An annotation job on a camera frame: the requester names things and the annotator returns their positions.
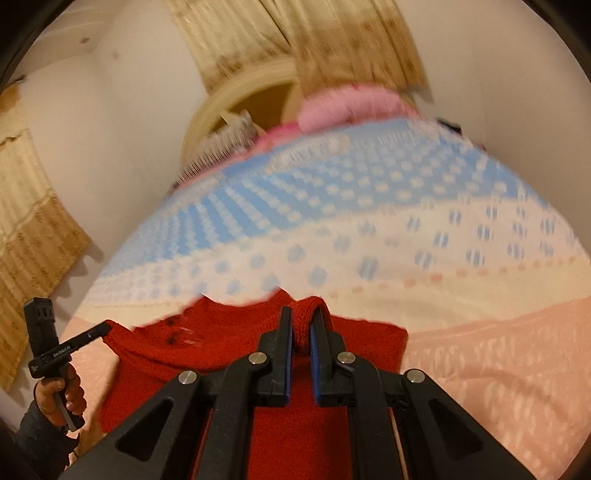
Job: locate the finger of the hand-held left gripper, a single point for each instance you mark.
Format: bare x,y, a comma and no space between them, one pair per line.
92,334

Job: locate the beige patterned curtain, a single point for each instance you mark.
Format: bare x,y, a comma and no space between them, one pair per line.
360,41
32,230
221,37

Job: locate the cream wooden headboard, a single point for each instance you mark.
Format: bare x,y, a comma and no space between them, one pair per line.
221,99

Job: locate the pink pillow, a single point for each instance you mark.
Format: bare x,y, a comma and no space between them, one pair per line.
346,106

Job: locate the red knitted sweater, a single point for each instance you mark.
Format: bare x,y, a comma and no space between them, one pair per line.
147,355

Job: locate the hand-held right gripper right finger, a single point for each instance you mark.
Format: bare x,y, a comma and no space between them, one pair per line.
316,364

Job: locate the striped pillow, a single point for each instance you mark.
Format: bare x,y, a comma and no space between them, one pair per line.
221,141

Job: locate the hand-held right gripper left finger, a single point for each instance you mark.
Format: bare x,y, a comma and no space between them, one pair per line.
287,364

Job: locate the person's left hand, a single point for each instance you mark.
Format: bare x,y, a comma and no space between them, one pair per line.
71,392

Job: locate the person's left forearm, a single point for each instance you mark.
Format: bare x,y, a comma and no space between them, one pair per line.
39,438

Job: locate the bright pink cloth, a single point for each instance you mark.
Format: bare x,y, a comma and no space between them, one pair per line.
277,134

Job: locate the polka dot bed sheet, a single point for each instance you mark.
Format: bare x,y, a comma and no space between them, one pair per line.
369,207

